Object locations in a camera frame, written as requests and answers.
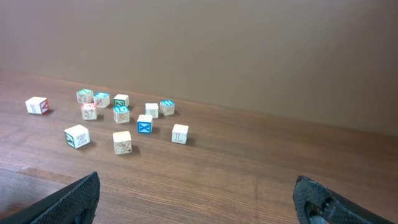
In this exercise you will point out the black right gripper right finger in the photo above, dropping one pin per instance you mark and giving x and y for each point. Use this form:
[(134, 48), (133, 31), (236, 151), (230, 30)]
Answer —
[(314, 203)]

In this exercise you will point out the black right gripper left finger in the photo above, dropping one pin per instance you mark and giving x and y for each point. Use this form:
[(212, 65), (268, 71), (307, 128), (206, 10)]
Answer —
[(73, 204)]

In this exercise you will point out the wooden block yellow top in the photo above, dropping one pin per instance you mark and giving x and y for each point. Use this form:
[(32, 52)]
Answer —
[(122, 142)]

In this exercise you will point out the wooden block green Z side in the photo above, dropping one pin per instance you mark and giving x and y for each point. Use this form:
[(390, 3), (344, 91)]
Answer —
[(77, 136)]

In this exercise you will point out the wooden block red top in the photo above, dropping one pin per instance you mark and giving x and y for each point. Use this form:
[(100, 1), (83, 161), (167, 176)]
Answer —
[(89, 111)]

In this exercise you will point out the wooden block blue D top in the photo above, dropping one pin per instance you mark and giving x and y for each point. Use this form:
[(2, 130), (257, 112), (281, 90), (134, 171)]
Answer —
[(121, 114)]

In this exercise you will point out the wooden block blue X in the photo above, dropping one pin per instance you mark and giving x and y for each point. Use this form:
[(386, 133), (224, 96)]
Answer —
[(144, 124)]

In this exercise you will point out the wooden block red side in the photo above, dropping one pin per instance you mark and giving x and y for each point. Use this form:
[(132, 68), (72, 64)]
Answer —
[(37, 105)]

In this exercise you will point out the wooden block green top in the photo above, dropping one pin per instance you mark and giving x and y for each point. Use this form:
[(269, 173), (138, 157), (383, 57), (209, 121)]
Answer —
[(85, 96)]

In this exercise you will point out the wooden block green Z front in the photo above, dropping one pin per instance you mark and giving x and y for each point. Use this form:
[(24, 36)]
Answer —
[(121, 100)]

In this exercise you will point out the wooden block number 2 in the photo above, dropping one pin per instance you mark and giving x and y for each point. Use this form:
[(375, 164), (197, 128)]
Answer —
[(152, 109)]

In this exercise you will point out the wooden block letter L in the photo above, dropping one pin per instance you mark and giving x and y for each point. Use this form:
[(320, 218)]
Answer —
[(180, 134)]

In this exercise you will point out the wooden block blue far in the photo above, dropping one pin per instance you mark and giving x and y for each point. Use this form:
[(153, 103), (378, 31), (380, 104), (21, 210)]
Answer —
[(167, 107)]

